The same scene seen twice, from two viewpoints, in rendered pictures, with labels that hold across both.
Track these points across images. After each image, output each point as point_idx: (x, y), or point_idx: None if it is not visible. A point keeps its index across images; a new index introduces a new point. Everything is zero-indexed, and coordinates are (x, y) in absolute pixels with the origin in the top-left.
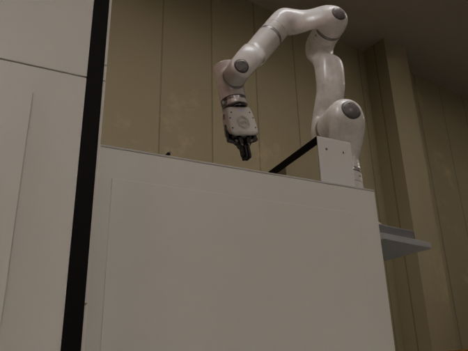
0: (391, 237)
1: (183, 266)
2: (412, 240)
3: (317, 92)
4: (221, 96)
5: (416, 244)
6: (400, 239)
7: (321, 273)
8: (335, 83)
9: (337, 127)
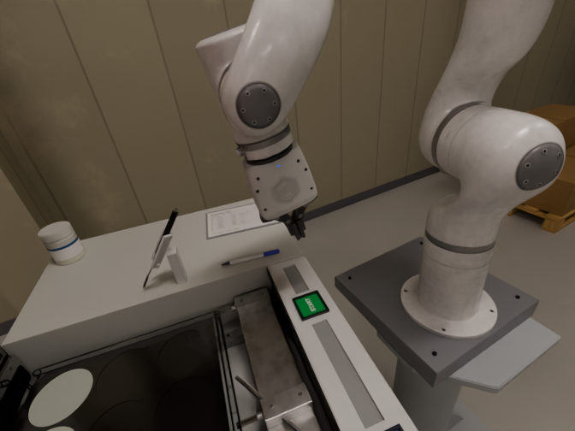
0: (508, 382)
1: None
2: (537, 357)
3: (462, 52)
4: (233, 136)
5: (540, 357)
6: (521, 371)
7: None
8: (521, 37)
9: (486, 201)
